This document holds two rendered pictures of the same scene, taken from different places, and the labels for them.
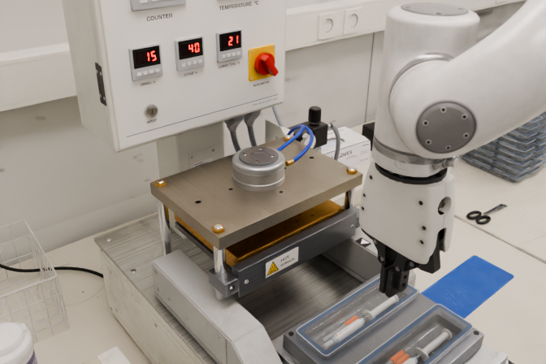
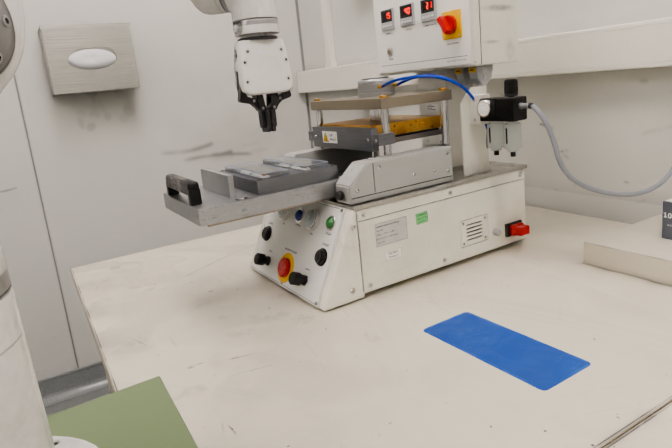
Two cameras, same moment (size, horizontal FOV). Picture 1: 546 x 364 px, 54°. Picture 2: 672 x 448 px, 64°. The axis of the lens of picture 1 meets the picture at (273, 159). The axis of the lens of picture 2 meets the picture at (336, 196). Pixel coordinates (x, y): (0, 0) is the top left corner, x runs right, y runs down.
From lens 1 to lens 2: 1.45 m
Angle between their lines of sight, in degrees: 93
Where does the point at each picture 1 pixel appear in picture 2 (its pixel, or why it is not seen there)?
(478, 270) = (544, 360)
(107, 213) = (535, 194)
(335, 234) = (358, 139)
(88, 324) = not seen: hidden behind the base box
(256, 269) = (319, 131)
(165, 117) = (397, 58)
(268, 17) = not seen: outside the picture
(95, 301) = not seen: hidden behind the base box
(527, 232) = not seen: outside the picture
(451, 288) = (491, 334)
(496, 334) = (407, 352)
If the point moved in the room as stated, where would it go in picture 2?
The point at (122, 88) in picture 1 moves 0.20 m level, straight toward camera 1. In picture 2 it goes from (379, 35) to (298, 42)
